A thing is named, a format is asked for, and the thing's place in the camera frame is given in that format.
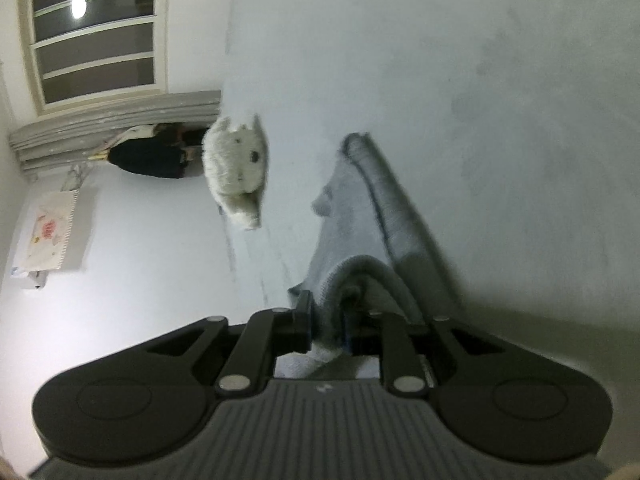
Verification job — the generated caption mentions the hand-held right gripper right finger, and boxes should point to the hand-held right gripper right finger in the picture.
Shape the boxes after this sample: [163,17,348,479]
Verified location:
[340,307,508,400]

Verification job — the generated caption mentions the grey curtain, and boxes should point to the grey curtain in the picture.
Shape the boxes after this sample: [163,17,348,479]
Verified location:
[9,90,222,178]

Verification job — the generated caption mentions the white framed window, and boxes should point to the white framed window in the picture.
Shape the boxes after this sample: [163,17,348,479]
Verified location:
[17,0,173,121]

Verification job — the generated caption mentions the white plush dog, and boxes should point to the white plush dog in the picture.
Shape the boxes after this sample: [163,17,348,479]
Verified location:
[201,114,271,232]

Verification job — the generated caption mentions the white wall fixture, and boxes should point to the white wall fixture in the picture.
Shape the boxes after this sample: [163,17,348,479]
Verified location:
[10,267,51,291]

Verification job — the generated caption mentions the grey sweater with black pattern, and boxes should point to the grey sweater with black pattern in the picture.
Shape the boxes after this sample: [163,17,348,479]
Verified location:
[287,132,463,381]

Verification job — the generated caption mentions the dark hanging clothes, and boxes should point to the dark hanging clothes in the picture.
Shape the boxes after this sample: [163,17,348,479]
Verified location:
[90,122,211,181]

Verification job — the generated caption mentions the white wall hanging cloth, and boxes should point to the white wall hanging cloth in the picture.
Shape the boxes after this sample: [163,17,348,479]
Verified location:
[11,190,96,273]

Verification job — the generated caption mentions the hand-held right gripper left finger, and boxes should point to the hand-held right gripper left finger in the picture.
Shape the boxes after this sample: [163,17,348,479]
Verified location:
[132,290,316,400]

